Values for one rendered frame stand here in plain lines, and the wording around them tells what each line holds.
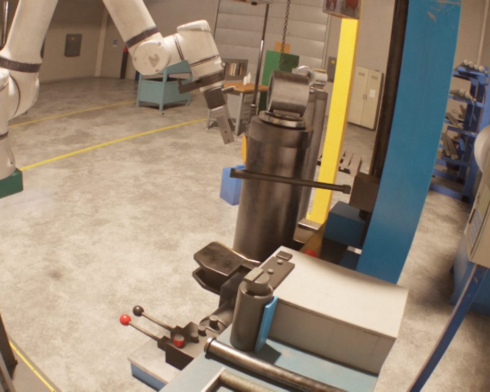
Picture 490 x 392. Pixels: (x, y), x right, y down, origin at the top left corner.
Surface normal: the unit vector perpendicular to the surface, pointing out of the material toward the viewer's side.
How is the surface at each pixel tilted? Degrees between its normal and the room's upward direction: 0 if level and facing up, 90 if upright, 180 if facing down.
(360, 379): 0
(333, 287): 0
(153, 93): 90
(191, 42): 87
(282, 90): 82
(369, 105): 90
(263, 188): 90
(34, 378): 0
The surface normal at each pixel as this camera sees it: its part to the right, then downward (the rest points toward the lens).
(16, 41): 0.08, 0.39
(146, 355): 0.13, -0.92
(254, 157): -0.80, 0.13
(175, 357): -0.48, 0.28
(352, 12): 0.44, 0.40
